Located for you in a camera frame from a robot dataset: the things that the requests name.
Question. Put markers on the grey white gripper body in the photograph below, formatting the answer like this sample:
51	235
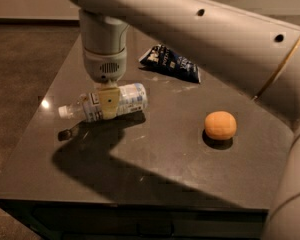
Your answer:
105	67

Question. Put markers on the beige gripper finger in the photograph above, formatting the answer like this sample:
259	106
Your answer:
109	95

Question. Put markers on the clear plastic bottle blue label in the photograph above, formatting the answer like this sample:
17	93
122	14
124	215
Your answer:
133	98

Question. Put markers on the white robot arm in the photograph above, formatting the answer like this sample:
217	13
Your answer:
258	55

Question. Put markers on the blue crumpled snack bag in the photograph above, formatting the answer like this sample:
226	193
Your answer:
163	60

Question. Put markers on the orange round fruit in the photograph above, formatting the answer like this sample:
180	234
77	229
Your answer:
220	125

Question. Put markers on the dark table front drawer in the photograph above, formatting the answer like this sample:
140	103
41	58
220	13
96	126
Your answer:
142	222

